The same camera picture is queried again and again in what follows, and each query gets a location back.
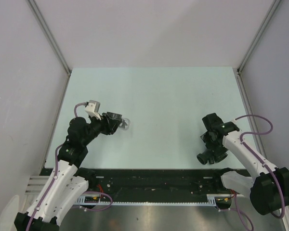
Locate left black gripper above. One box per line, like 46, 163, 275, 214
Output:
81, 112, 121, 146

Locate grey tee pipe fitting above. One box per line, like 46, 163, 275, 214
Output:
197, 149, 221, 165

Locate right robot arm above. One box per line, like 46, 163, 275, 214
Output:
197, 113, 289, 218

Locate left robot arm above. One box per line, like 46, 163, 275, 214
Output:
14, 112, 131, 231

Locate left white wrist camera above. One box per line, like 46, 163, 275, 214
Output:
85, 100, 101, 120

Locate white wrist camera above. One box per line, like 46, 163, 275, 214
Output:
231, 118, 240, 131
85, 100, 101, 120

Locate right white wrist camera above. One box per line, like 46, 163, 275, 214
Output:
231, 118, 240, 131

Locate aluminium side rail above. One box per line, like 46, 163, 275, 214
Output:
233, 68, 267, 157

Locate slotted cable duct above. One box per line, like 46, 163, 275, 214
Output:
71, 193, 229, 207

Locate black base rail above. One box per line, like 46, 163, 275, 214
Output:
40, 168, 232, 203

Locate left aluminium frame post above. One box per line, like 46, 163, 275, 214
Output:
26, 0, 71, 76

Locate aluminium frame post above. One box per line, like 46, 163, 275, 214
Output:
236, 0, 283, 74
26, 0, 71, 76

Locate right aluminium frame post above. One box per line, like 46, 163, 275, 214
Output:
236, 0, 283, 74

